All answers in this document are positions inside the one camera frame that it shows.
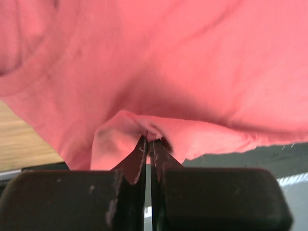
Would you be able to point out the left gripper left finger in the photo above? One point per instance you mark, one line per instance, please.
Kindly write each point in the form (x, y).
(67, 200)

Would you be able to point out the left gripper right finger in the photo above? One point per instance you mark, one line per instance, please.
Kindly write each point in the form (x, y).
(214, 198)

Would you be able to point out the pink t shirt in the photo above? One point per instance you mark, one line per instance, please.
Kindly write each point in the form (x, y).
(209, 76)

